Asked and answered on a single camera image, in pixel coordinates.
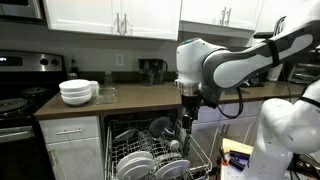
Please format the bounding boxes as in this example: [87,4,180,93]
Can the steel toaster oven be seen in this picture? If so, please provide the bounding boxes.
[287,49,320,86]

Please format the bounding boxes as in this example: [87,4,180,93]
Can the clear glass container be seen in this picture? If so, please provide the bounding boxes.
[94,87,119,105]

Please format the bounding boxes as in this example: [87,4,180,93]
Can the dark bottle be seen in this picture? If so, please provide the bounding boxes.
[69,58,80,80]

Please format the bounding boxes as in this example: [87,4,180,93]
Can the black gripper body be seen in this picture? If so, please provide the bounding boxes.
[180,94,202,135]

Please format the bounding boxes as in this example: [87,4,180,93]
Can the white mug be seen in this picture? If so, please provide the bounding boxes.
[89,80,100,98]

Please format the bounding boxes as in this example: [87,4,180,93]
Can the black cable bundle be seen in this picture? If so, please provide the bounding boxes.
[289,152,320,180]

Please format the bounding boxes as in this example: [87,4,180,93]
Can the purple black tool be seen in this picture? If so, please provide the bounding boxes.
[229,149,251,162]

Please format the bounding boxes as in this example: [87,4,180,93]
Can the grey-blue plastic bowl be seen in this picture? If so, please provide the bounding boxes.
[148,116,174,138]

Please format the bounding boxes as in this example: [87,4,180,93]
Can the black steel stove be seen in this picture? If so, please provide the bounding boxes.
[0,49,68,180]

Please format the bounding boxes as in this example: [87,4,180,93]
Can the wooden board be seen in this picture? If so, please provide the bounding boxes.
[221,137,255,158]

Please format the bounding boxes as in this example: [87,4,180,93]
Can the silver drawer handle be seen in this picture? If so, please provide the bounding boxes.
[55,128,84,136]

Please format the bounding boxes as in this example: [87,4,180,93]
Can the steel microwave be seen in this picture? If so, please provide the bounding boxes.
[0,0,46,24]

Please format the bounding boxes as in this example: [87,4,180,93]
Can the black dish drying rack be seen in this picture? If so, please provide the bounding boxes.
[242,74,266,88]

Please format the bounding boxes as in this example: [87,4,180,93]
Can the white bowl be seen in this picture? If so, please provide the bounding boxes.
[58,78,92,93]
[60,93,93,107]
[60,88,93,99]

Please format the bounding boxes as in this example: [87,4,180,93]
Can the dark grey dish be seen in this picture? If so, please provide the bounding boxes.
[113,128,138,144]

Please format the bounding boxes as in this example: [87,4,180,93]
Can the white drawer front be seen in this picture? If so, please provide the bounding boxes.
[39,115,101,145]

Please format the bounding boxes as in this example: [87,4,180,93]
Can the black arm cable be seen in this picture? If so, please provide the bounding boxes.
[216,87,245,120]

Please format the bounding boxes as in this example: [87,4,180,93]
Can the white lower cabinet door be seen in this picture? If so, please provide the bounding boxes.
[44,137,105,180]

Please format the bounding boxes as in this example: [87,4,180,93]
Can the white paper towel roll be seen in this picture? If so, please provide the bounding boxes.
[266,63,284,83]

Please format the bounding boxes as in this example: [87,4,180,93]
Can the white wire dishwasher rack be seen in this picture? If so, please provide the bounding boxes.
[104,118,213,180]

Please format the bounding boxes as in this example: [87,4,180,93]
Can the white sink base cabinet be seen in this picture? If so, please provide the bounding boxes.
[191,99,265,168]

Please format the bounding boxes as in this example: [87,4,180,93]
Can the white perforated board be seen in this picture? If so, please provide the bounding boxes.
[219,162,250,180]

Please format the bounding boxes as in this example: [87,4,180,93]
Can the white wall outlet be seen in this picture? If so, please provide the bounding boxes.
[115,53,125,67]

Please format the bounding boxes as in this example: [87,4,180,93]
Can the dark dishwasher tub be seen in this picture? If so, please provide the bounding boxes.
[100,109,183,158]

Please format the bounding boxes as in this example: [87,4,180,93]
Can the small white cup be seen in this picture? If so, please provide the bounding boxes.
[169,139,181,151]

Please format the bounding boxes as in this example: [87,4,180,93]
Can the orange handled tool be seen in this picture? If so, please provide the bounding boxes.
[218,146,230,167]

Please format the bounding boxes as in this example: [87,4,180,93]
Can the clear glass bottle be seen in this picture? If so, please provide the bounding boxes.
[103,70,116,93]

